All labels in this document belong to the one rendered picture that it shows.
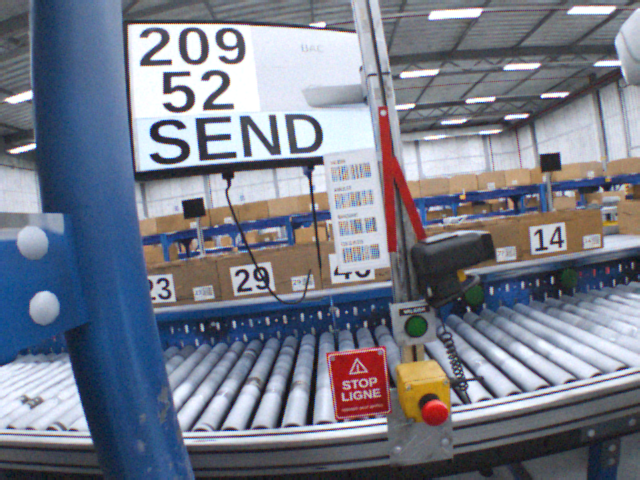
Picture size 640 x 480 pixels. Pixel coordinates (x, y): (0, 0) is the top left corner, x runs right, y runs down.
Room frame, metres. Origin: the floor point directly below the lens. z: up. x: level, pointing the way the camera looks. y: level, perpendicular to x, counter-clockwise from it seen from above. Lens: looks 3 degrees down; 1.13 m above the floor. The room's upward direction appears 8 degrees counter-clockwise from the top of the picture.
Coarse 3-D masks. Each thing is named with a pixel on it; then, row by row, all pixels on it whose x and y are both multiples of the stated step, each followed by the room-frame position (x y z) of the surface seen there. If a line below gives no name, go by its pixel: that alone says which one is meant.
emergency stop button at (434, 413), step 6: (432, 402) 0.38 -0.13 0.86; (438, 402) 0.38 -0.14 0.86; (426, 408) 0.38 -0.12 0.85; (432, 408) 0.37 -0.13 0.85; (438, 408) 0.37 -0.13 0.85; (444, 408) 0.37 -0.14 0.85; (426, 414) 0.37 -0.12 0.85; (432, 414) 0.37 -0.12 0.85; (438, 414) 0.37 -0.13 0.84; (444, 414) 0.37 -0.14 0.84; (426, 420) 0.37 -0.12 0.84; (432, 420) 0.37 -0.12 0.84; (438, 420) 0.37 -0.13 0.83; (444, 420) 0.37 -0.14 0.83
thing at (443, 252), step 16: (432, 240) 0.43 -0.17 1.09; (448, 240) 0.42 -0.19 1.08; (464, 240) 0.41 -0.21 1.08; (480, 240) 0.41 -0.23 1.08; (416, 256) 0.43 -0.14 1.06; (432, 256) 0.41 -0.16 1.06; (448, 256) 0.41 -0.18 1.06; (464, 256) 0.41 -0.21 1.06; (480, 256) 0.41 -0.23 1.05; (432, 272) 0.42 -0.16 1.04; (448, 272) 0.42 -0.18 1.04; (432, 288) 0.44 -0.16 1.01; (448, 288) 0.43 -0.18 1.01; (432, 304) 0.43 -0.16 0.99
